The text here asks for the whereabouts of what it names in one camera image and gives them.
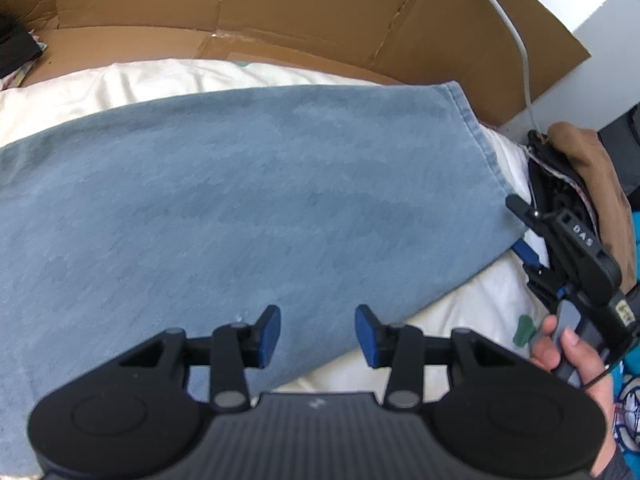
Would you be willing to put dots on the black cabinet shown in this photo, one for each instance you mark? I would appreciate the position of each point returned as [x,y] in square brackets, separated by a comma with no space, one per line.
[625,135]

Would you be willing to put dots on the black folded garment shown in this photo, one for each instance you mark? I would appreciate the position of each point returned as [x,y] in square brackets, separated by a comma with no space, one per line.
[550,185]

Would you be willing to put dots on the person's right forearm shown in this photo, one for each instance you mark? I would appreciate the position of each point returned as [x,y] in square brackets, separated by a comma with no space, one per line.
[617,460]

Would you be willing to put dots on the brown folded garment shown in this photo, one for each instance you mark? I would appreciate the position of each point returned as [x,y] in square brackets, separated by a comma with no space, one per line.
[595,175]

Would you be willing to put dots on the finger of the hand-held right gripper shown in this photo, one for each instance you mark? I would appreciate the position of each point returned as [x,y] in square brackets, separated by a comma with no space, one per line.
[527,255]
[525,207]

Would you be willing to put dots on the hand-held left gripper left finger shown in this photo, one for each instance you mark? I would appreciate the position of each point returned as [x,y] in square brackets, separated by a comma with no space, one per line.
[270,335]

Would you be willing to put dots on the cream bear print bed sheet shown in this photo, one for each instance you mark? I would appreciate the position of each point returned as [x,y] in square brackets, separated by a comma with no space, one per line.
[150,80]

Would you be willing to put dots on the light blue jeans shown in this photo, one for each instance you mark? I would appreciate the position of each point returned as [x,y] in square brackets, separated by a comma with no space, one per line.
[225,200]

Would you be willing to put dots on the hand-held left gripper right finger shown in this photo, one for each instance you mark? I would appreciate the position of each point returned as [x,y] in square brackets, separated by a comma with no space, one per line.
[365,337]

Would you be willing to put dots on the black clothing pile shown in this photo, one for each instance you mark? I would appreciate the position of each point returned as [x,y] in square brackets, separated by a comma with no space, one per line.
[15,45]

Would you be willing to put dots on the person's right hand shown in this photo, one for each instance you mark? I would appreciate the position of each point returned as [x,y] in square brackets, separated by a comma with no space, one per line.
[585,365]

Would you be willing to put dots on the blue patterned blanket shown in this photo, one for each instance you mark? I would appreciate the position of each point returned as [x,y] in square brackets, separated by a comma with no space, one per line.
[631,410]

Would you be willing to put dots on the flat cardboard sheet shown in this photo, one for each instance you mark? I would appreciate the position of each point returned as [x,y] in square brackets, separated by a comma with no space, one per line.
[300,10]

